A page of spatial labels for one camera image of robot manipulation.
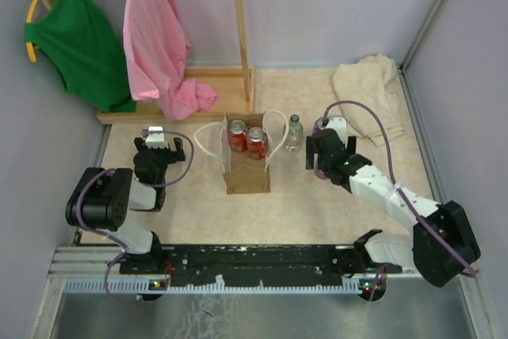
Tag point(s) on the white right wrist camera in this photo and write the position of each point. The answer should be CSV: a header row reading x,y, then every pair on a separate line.
x,y
338,124

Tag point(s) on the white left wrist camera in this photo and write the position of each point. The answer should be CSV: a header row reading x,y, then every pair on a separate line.
x,y
154,137

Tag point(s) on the wooden clothes rack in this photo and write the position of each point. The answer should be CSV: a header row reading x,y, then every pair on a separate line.
x,y
141,73

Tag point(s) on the red Coke can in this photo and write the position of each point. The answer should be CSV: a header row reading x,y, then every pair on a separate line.
x,y
256,143
237,131

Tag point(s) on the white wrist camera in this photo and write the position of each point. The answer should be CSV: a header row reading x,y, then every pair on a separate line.
x,y
154,137
338,124

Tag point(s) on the aluminium frame rail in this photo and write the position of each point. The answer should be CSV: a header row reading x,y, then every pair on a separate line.
x,y
84,269

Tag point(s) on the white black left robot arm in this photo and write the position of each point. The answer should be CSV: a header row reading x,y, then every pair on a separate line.
x,y
102,198

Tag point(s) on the purple Fanta soda can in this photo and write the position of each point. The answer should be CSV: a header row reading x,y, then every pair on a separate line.
x,y
320,125

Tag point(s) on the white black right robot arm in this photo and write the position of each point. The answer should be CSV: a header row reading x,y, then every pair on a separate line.
x,y
439,243

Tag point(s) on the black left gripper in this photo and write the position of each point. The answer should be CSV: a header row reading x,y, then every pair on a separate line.
x,y
175,156

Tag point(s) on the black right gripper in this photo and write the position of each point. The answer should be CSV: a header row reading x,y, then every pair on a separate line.
x,y
311,153

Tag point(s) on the green-capped Chang soda bottle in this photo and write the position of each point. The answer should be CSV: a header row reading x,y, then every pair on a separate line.
x,y
295,133

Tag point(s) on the pink t-shirt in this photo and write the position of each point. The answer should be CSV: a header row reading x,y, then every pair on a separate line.
x,y
156,49

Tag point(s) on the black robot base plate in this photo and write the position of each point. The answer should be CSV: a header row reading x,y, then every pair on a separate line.
x,y
251,265

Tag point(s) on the beige folded cloth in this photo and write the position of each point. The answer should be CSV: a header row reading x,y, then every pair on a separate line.
x,y
366,82

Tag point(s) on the green tank top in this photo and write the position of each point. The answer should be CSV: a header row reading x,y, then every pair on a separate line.
x,y
77,38

